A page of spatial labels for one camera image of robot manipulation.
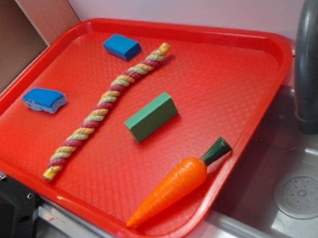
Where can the green rectangular block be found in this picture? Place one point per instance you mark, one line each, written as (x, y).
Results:
(151, 117)

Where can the red plastic tray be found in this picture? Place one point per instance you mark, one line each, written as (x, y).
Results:
(222, 81)

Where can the orange plastic toy carrot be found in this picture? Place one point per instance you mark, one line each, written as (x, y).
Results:
(181, 181)

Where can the blue rectangular block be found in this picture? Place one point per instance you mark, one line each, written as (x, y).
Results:
(122, 47)

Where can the blue torn sponge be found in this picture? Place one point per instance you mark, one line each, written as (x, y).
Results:
(46, 100)

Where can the grey toy sink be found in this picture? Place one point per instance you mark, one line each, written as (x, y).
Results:
(273, 190)

